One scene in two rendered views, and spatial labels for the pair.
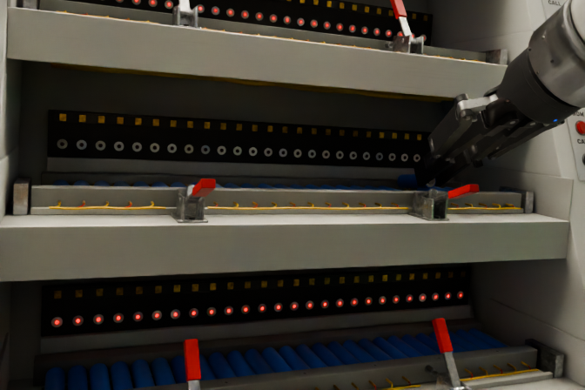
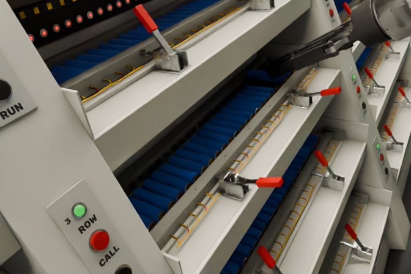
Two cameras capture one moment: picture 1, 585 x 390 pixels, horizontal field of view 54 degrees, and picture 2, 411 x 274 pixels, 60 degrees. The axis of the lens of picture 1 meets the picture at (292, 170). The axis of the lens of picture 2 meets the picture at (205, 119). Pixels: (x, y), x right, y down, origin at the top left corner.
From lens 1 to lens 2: 0.45 m
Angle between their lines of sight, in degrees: 39
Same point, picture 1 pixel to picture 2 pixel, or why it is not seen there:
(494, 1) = not seen: outside the picture
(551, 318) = (333, 114)
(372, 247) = (298, 141)
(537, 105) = (377, 42)
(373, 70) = (263, 33)
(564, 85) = (402, 35)
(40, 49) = (122, 153)
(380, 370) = (301, 188)
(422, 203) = (299, 99)
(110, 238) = (227, 240)
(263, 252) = not seen: hidden behind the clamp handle
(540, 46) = (388, 14)
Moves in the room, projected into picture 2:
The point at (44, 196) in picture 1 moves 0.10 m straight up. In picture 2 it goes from (162, 240) to (122, 172)
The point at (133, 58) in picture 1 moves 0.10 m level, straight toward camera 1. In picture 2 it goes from (170, 115) to (230, 106)
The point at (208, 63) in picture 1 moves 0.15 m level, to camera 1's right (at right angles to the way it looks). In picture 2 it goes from (203, 87) to (282, 39)
